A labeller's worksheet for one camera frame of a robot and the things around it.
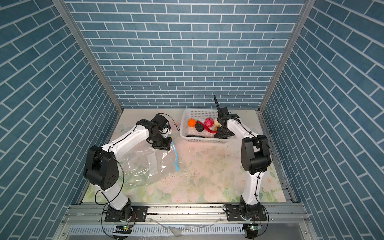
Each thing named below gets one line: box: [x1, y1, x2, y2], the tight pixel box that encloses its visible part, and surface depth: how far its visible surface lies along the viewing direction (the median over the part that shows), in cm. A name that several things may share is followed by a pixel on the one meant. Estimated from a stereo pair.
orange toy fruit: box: [188, 118, 197, 128], surface depth 110 cm
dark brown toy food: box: [195, 120, 204, 132], surface depth 107 cm
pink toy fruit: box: [204, 117, 214, 128], surface depth 108 cm
